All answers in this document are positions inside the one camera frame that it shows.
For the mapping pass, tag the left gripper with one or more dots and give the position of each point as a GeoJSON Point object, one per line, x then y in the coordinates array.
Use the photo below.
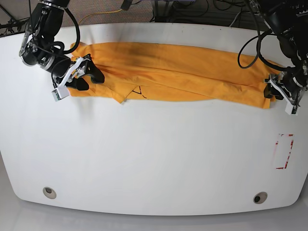
{"type": "Point", "coordinates": [292, 82]}

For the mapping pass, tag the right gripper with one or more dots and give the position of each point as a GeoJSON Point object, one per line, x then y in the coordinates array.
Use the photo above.
{"type": "Point", "coordinates": [96, 76]}

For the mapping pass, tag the yellow T-shirt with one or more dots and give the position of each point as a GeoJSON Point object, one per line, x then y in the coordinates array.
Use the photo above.
{"type": "Point", "coordinates": [164, 72]}

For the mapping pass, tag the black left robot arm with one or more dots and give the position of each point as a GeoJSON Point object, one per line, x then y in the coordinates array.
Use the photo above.
{"type": "Point", "coordinates": [288, 21]}

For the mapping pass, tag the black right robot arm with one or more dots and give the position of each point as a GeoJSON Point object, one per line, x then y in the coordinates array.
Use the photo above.
{"type": "Point", "coordinates": [39, 47]}

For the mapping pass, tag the red tape rectangle marking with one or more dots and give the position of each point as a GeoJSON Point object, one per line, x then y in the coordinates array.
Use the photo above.
{"type": "Point", "coordinates": [282, 150]}

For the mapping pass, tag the right table grommet hole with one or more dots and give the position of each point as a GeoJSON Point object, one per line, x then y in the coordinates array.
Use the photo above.
{"type": "Point", "coordinates": [260, 197]}

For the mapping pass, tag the table grommet hole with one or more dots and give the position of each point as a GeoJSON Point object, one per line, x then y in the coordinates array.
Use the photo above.
{"type": "Point", "coordinates": [49, 193]}
{"type": "Point", "coordinates": [260, 197]}

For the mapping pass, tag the left table grommet hole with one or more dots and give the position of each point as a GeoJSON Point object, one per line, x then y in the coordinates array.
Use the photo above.
{"type": "Point", "coordinates": [49, 193]}

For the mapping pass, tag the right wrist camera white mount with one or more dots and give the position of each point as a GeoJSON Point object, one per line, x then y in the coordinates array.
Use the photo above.
{"type": "Point", "coordinates": [67, 74]}

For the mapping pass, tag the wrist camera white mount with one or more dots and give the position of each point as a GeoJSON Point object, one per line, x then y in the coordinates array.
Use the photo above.
{"type": "Point", "coordinates": [292, 102]}
{"type": "Point", "coordinates": [67, 74]}

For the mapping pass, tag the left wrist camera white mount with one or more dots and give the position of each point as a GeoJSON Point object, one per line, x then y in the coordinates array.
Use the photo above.
{"type": "Point", "coordinates": [292, 102]}

